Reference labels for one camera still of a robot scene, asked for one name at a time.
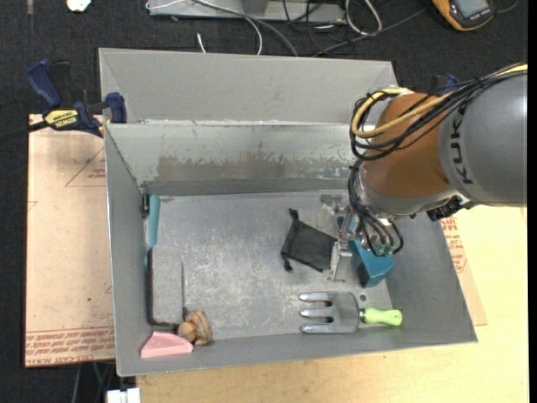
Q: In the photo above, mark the brown toy turtle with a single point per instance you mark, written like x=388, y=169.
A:
x=197, y=328

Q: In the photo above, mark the grey metal bin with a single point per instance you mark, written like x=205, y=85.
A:
x=235, y=246

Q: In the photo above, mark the teal flat strip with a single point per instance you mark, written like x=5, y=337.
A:
x=154, y=221

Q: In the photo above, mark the brown cardboard board red print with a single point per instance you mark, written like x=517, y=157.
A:
x=63, y=225

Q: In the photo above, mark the blue box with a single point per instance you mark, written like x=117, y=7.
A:
x=375, y=269

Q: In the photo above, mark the pink wedge sponge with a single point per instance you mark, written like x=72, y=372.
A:
x=165, y=346

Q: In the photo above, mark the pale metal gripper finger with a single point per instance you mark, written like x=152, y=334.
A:
x=335, y=255
x=344, y=267

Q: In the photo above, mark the black cloth pouch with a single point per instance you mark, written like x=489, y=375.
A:
x=308, y=248

